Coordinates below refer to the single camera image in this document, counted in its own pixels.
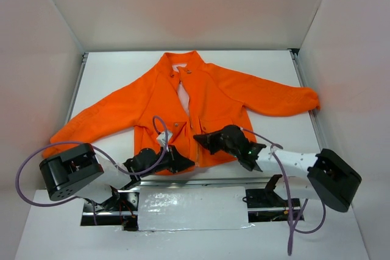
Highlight orange zip-up jacket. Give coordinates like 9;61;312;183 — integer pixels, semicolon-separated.
43;51;320;167

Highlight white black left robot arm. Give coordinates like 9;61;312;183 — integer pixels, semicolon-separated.
39;144;195;211

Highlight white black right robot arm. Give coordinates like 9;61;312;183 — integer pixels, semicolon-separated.
194;125;362;213

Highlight white centre cover panel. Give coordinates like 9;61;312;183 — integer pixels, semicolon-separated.
138;187;250;231

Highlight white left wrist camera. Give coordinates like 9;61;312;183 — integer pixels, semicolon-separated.
156;130;172;147

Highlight silver aluminium front rail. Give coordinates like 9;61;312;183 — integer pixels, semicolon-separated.
45;177;339;190

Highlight aluminium right side rail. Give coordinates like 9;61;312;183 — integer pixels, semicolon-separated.
288;48;331;149

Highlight aluminium left side rail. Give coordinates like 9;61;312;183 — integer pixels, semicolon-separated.
63;52;89;125

